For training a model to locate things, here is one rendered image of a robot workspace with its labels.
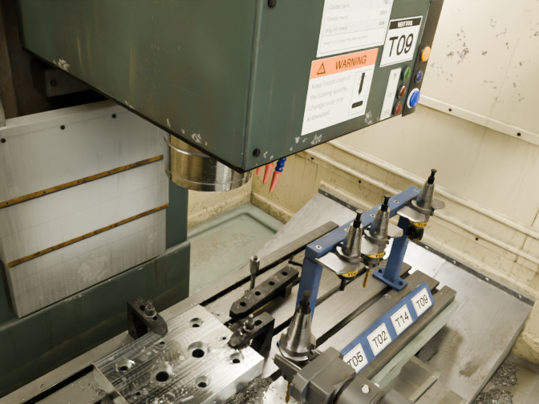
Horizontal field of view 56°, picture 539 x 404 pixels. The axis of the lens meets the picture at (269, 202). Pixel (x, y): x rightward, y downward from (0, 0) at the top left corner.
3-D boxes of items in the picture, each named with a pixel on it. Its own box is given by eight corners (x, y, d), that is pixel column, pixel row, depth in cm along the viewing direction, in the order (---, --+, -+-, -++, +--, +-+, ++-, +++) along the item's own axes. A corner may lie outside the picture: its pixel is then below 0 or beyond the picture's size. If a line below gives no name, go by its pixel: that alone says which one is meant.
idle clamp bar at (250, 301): (297, 288, 150) (300, 271, 147) (238, 335, 132) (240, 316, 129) (283, 280, 153) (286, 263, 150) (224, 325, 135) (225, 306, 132)
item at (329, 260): (354, 268, 111) (355, 265, 110) (339, 278, 107) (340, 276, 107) (329, 253, 115) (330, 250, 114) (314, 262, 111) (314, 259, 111)
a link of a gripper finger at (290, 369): (277, 349, 90) (304, 371, 86) (275, 362, 91) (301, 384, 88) (271, 354, 89) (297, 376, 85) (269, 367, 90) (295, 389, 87)
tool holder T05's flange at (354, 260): (343, 247, 119) (345, 238, 117) (366, 258, 116) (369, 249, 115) (330, 259, 114) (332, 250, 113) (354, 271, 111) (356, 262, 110)
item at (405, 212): (428, 219, 132) (429, 216, 132) (418, 225, 129) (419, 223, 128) (405, 207, 136) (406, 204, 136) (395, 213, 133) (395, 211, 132)
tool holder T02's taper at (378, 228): (372, 225, 123) (378, 201, 120) (390, 232, 122) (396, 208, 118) (365, 233, 120) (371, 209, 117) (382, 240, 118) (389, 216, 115)
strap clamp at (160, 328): (170, 357, 123) (171, 312, 116) (159, 365, 121) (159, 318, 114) (139, 327, 131) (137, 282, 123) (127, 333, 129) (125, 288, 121)
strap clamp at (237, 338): (270, 349, 129) (277, 305, 121) (233, 377, 120) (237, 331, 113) (261, 342, 131) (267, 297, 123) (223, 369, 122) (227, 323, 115)
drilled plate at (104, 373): (261, 373, 117) (264, 357, 115) (156, 452, 98) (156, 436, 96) (198, 318, 130) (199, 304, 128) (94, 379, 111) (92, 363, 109)
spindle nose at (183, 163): (209, 145, 101) (212, 86, 95) (270, 175, 93) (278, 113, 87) (144, 168, 90) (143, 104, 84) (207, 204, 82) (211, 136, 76)
